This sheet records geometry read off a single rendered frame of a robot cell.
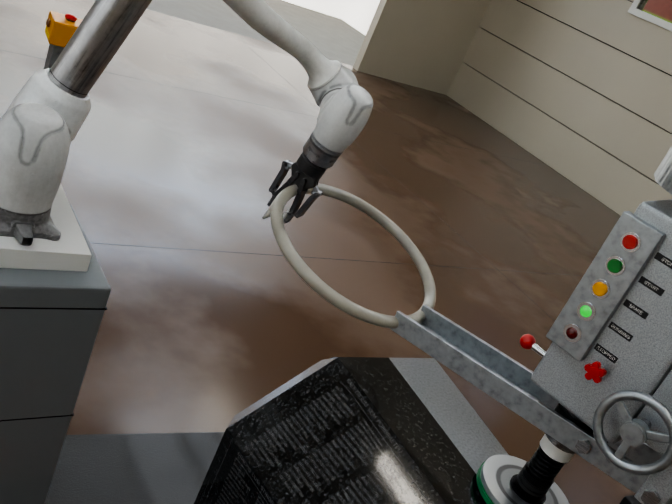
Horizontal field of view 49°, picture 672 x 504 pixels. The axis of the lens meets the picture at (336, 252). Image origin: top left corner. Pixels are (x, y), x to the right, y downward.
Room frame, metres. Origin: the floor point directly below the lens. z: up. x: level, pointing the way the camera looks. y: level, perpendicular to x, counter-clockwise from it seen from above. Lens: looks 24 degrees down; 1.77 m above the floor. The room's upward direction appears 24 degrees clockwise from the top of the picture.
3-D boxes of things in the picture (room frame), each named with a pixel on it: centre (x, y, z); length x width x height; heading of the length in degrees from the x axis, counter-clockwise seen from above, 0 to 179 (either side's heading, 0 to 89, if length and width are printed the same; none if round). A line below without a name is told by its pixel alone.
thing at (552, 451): (1.35, -0.60, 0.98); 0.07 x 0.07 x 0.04
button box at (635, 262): (1.30, -0.48, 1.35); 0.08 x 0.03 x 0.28; 56
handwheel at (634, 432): (1.19, -0.63, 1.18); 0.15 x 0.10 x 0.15; 56
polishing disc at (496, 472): (1.35, -0.60, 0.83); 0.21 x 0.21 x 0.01
